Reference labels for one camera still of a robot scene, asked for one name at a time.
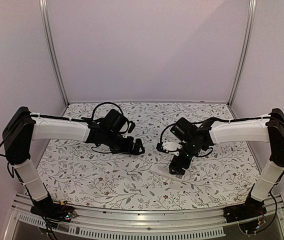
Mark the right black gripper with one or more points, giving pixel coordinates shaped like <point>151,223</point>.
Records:
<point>177,167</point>

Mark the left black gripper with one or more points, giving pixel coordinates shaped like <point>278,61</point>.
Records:
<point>128,149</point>

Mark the white remote control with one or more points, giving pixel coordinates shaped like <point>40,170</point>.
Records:
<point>164,172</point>

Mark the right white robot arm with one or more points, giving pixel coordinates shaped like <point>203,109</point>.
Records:
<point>200,136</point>

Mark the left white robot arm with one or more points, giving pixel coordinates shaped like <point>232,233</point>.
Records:
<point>24,127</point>

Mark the floral patterned table mat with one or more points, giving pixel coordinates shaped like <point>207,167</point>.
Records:
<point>73,172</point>

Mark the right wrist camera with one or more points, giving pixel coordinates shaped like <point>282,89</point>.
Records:
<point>168,147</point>

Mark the front aluminium rail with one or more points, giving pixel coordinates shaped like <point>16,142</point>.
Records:
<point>112,224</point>

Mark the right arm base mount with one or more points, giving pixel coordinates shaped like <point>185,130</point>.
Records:
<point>251,208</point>

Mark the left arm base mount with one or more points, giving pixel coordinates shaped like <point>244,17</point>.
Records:
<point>57,212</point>

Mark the left aluminium frame post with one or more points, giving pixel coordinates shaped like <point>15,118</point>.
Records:
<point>43,5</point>

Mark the aluminium frame post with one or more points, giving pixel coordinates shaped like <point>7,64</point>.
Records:
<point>43,5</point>
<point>252,4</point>

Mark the right aluminium frame post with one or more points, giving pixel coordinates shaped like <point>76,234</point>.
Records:
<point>252,4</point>

